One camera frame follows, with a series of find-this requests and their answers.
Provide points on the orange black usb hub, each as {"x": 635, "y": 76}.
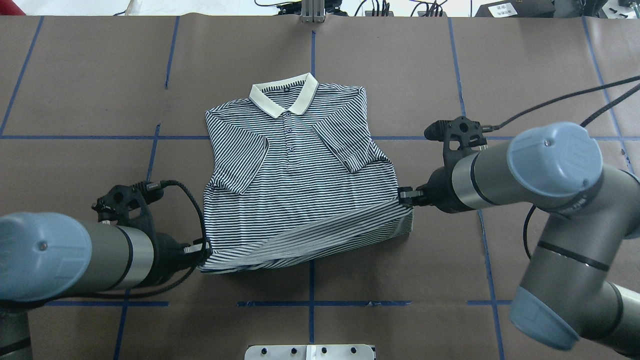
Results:
{"x": 377, "y": 9}

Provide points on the aluminium frame post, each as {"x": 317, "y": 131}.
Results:
{"x": 313, "y": 11}

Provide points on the black box with label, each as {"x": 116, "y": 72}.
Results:
{"x": 516, "y": 9}

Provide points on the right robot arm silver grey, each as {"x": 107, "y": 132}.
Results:
{"x": 593, "y": 207}

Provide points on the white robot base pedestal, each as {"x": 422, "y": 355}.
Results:
{"x": 311, "y": 352}

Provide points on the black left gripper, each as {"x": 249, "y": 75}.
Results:
{"x": 169, "y": 253}

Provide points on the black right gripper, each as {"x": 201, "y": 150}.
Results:
{"x": 440, "y": 187}

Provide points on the navy white striped polo shirt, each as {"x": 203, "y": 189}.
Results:
{"x": 297, "y": 176}

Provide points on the black spare gripper tool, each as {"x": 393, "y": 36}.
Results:
{"x": 300, "y": 7}

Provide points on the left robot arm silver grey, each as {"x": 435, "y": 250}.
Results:
{"x": 46, "y": 256}

